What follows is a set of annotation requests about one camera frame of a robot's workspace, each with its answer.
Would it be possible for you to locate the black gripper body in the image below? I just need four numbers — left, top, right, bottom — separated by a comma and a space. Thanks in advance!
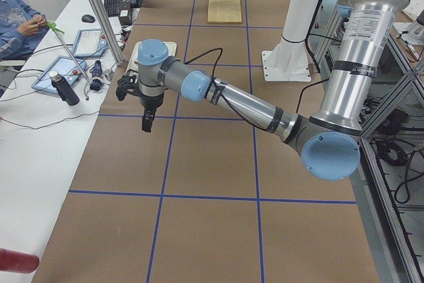
140, 87, 164, 109

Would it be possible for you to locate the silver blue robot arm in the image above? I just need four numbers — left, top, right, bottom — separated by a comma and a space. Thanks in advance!
137, 0, 410, 180

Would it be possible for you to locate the cream bear tray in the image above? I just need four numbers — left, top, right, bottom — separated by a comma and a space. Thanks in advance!
125, 41, 177, 76

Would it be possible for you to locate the blue black connector tool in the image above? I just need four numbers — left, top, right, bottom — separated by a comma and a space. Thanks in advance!
89, 60, 103, 91

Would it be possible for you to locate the far teach pendant tablet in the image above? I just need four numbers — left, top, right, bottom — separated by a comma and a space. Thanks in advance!
72, 29, 107, 58

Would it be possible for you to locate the teach pendant tablet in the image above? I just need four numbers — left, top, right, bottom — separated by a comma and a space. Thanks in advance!
31, 55, 87, 97
72, 29, 107, 58

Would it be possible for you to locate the black water bottle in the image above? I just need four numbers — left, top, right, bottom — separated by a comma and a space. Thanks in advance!
48, 70, 80, 106

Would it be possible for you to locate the small black box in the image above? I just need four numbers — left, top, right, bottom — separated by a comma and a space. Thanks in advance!
119, 9, 133, 26

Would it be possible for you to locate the near teach pendant tablet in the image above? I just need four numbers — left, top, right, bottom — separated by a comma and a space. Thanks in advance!
31, 55, 87, 97

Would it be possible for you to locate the black computer mouse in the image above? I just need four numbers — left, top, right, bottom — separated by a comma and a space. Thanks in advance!
81, 15, 95, 23

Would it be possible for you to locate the black keyboard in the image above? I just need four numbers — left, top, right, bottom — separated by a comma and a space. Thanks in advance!
103, 0, 121, 17

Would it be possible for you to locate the wooden cutting board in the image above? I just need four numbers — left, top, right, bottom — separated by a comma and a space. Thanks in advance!
207, 0, 242, 24

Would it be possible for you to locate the metal grabber stick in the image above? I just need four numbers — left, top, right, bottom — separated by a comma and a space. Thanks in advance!
46, 21, 92, 101

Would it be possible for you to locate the seated person in blue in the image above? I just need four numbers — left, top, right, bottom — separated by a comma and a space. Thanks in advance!
1, 0, 48, 60

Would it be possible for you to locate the red cylinder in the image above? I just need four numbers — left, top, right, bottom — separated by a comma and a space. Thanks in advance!
1, 248, 40, 274

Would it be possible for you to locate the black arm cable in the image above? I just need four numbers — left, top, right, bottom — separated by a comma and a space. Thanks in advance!
184, 47, 282, 131

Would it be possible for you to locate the aluminium frame post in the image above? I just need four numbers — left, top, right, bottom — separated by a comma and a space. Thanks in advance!
88, 0, 124, 66

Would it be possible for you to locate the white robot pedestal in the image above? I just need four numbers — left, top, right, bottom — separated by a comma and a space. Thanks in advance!
262, 0, 322, 82

